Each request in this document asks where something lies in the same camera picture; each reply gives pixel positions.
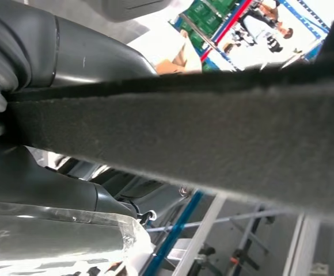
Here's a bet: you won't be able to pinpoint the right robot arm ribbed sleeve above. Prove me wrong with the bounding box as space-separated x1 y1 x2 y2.
0 0 59 139

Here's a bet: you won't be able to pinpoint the person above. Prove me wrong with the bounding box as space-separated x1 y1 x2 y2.
223 7 295 58
155 28 202 75

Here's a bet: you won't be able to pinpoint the green printed boxes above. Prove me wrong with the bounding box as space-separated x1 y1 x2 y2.
180 0 243 73

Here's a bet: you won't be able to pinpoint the blue metal frame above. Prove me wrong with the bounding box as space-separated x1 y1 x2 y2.
142 190 205 276

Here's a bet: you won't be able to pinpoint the white desk frame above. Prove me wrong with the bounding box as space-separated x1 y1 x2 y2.
172 193 229 276

